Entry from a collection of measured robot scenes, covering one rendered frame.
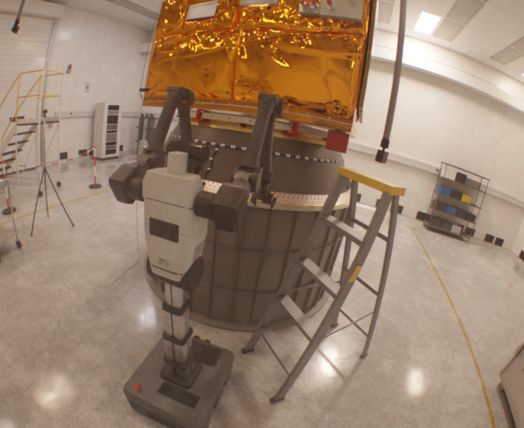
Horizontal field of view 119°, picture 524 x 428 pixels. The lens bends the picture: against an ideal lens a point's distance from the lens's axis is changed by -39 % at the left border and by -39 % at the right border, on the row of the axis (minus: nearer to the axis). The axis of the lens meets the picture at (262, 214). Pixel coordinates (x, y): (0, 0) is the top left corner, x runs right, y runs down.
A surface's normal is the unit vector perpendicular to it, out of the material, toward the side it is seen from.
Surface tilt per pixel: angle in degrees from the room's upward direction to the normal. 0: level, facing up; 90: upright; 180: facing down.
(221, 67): 89
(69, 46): 90
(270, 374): 0
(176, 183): 90
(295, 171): 62
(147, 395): 0
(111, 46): 90
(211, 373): 0
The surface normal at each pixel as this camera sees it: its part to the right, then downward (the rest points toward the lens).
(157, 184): -0.22, 0.30
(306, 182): 0.42, -0.10
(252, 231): 0.04, 0.35
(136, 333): 0.16, -0.93
